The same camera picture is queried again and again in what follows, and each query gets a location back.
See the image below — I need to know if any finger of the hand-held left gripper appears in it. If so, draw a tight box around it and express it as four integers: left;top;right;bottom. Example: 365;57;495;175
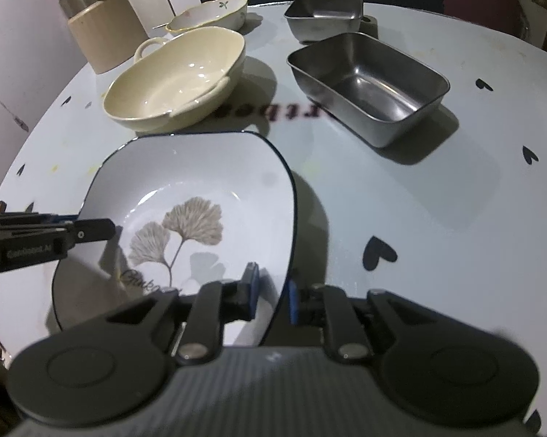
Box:
68;217;118;247
0;212;80;229

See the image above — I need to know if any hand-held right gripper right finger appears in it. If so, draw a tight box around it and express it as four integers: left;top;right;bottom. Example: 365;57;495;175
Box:
288;280;466;366

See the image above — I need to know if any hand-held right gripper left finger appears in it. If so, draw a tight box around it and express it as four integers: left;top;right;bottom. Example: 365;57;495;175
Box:
84;261;260;366

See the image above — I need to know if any white square leaf print plate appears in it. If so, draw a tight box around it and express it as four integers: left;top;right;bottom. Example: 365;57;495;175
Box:
51;131;299;347

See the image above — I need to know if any cream bowl with handles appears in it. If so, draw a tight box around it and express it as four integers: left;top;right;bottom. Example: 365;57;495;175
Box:
103;26;247;134

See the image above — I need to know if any large rectangular steel container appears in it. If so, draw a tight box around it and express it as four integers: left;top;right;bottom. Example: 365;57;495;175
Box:
286;32;451;149

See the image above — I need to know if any floral scalloped yellow rim bowl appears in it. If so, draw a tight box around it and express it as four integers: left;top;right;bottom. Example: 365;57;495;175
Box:
165;0;249;34

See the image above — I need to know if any small square steel container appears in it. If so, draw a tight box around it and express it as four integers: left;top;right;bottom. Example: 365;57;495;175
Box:
283;0;364;43

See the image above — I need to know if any beige ribbed canister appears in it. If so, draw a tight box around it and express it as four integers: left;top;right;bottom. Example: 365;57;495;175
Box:
66;0;149;75

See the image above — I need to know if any maroon cushion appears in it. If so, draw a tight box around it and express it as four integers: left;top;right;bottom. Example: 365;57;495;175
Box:
444;0;529;39

